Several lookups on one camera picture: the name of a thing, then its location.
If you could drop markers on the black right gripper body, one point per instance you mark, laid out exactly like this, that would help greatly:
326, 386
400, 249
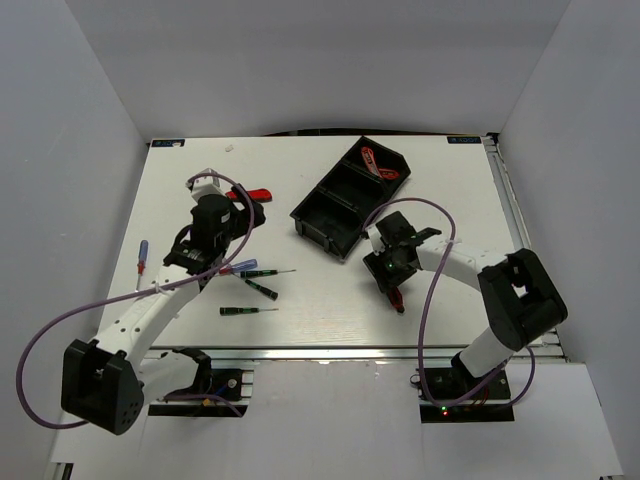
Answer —
386, 269

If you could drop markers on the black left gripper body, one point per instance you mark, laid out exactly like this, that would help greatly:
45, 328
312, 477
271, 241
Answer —
237, 227

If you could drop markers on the blue red screwdriver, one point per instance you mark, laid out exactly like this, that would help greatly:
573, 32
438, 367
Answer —
243, 266
141, 262

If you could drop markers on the green black precision screwdriver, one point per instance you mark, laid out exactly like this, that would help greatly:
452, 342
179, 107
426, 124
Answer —
235, 311
263, 273
268, 293

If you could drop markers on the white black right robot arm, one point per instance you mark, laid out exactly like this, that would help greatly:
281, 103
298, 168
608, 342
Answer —
520, 300

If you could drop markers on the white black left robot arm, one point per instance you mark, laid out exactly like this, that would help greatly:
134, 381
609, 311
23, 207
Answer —
108, 380

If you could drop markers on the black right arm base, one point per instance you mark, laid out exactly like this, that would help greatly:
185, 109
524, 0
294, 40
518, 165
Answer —
461, 400

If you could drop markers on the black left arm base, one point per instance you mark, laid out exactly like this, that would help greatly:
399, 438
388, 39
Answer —
184, 383

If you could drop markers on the black three-compartment bin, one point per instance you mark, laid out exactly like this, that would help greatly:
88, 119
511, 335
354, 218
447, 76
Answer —
332, 214

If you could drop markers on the blue table label left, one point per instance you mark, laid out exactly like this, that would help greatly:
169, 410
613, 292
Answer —
167, 143

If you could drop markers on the blue table label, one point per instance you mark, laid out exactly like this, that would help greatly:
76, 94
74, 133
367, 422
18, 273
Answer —
464, 140
167, 143

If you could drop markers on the blue table label right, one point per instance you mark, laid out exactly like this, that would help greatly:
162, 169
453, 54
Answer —
464, 140

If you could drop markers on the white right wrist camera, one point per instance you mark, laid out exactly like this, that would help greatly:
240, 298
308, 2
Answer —
374, 237

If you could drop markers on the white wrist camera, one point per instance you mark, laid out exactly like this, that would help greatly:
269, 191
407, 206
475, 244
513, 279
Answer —
374, 237
204, 183

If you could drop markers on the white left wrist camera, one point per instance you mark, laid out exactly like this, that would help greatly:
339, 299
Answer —
204, 183

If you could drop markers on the aluminium table edge rail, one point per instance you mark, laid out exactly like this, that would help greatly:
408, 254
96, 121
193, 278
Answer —
548, 346

